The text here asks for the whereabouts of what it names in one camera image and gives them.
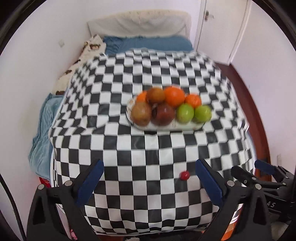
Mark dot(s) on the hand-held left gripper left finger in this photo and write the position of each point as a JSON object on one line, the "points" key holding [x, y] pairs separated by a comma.
{"points": [[91, 184]]}

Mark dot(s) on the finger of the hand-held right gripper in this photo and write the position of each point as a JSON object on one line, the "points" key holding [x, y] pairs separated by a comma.
{"points": [[266, 166], [242, 175]]}

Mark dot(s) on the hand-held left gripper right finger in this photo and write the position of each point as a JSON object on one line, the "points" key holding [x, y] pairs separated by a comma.
{"points": [[209, 185]]}

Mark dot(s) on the red cherry tomato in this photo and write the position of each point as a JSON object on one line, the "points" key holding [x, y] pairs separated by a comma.
{"points": [[185, 175]]}

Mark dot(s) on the green apple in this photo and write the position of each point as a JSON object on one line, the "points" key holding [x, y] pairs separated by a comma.
{"points": [[185, 113], [203, 113]]}

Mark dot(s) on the oval floral ceramic plate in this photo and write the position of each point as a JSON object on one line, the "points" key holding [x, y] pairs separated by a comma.
{"points": [[161, 128]]}

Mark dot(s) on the dark red apple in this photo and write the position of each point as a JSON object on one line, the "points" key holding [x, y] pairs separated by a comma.
{"points": [[163, 114]]}

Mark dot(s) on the small orange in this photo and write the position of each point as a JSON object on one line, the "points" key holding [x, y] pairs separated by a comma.
{"points": [[141, 97], [193, 101]]}

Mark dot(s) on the brown pear front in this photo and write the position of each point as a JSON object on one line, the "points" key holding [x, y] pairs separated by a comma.
{"points": [[141, 114]]}

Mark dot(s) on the large orange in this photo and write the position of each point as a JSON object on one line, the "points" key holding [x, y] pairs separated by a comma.
{"points": [[175, 96]]}

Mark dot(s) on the brown round fruit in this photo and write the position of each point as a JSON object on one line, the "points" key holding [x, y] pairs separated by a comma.
{"points": [[156, 95]]}

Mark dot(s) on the red round object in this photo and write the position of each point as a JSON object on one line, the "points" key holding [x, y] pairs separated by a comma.
{"points": [[43, 182]]}

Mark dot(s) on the orange object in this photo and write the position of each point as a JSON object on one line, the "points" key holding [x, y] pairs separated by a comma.
{"points": [[227, 231]]}

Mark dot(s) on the pink floor object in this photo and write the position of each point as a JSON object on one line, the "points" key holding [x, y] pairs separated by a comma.
{"points": [[73, 234]]}

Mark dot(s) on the black white checkered cloth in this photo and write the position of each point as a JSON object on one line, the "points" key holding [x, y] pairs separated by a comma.
{"points": [[143, 162]]}

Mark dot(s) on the light blue blanket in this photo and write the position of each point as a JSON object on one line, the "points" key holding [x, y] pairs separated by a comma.
{"points": [[41, 139]]}

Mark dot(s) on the bear print blanket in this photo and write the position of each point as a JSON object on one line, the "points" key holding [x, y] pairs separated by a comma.
{"points": [[69, 77]]}

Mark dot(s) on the white door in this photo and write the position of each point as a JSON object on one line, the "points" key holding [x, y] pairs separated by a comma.
{"points": [[222, 30]]}

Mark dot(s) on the blue bed sheet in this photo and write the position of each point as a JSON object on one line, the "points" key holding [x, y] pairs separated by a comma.
{"points": [[148, 44]]}

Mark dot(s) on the white pillow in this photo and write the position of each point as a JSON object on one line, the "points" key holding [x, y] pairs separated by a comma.
{"points": [[138, 26]]}

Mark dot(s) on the cream tufted headboard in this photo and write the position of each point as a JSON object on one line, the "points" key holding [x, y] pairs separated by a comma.
{"points": [[161, 13]]}

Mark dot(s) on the white wall socket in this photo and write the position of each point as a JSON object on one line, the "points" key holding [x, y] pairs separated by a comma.
{"points": [[61, 44]]}

